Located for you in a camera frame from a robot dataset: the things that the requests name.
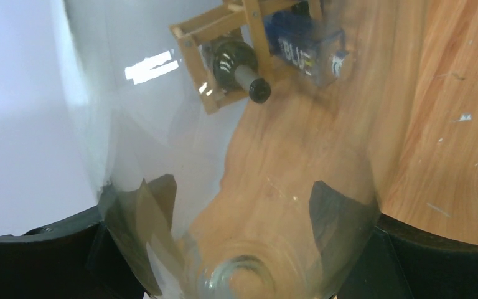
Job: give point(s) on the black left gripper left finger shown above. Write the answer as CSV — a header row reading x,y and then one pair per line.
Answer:
x,y
72,258

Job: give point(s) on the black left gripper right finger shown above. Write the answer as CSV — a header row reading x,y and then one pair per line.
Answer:
x,y
401,261

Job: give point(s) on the dark green wine bottle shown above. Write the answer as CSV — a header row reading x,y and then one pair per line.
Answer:
x,y
234,66

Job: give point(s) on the blue square glass bottle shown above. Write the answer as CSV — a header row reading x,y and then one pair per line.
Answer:
x,y
318,51

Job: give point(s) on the wooden wine rack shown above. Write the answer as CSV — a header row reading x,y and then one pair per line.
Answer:
x,y
243,19

